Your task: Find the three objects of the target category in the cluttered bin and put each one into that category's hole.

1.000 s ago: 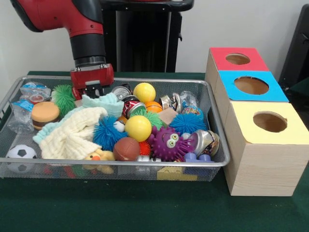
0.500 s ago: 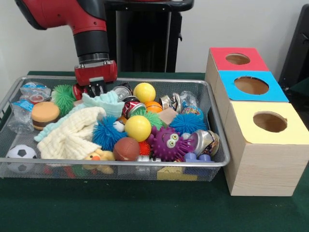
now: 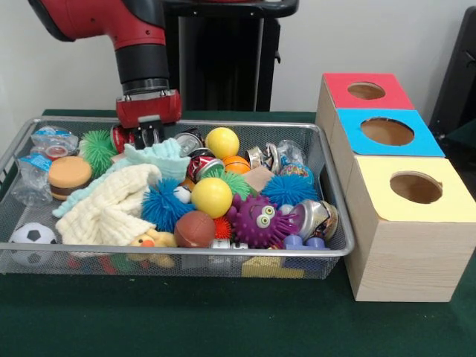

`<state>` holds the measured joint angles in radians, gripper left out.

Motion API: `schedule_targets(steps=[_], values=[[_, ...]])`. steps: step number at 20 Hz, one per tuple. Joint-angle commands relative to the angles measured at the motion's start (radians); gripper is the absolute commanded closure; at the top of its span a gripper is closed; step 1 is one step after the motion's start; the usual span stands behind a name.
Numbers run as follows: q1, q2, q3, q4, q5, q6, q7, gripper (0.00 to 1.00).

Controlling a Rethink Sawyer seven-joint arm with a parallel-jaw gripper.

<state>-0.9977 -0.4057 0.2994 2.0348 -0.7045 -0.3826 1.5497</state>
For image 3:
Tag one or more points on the yellow smiley ball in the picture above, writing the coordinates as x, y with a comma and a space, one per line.
212, 197

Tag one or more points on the wooden box with three holes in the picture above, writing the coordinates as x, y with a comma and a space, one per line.
409, 260

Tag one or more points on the green spiky rubber ball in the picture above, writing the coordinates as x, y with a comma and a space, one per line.
238, 182

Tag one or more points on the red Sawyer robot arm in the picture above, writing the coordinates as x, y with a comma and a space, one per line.
137, 44

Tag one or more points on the brown toy football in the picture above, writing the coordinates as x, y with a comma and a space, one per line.
195, 230

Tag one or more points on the mint green cloth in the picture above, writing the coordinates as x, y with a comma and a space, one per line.
163, 160

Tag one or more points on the purple spiky monster toy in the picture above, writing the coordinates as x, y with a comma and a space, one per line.
254, 223

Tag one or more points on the black and white soccer ball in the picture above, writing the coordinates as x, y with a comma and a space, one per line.
32, 234

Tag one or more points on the crushed red soda can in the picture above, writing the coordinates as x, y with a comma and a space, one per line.
121, 139

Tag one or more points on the dark green table cloth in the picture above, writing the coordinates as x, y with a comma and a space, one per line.
223, 320

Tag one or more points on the shallow mesh bin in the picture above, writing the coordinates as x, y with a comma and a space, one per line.
186, 266

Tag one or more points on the blue spiky rubber ball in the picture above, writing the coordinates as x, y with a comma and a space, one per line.
163, 204
289, 191

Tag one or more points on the dark green side-table cloth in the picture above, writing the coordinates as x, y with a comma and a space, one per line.
465, 140

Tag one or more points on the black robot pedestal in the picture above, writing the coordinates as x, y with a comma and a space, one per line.
230, 67

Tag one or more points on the toy hamburger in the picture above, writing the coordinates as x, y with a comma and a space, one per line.
70, 176

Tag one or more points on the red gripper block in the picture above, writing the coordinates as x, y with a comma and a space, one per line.
148, 111

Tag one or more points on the black stand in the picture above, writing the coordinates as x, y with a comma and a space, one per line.
457, 74

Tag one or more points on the cream waffle cloth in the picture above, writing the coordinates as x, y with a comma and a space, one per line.
108, 212

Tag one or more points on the plain yellow ball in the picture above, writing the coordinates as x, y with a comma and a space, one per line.
222, 143

